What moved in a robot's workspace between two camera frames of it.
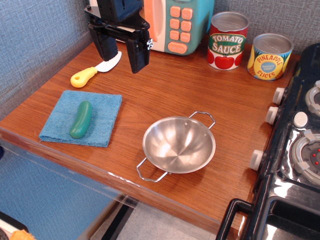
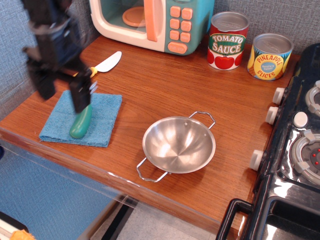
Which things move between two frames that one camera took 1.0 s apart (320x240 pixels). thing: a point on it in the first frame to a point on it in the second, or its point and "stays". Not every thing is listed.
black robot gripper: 122,19 to 57,48
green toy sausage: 83,118 stays
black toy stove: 286,202 stays
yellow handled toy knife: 81,78 stays
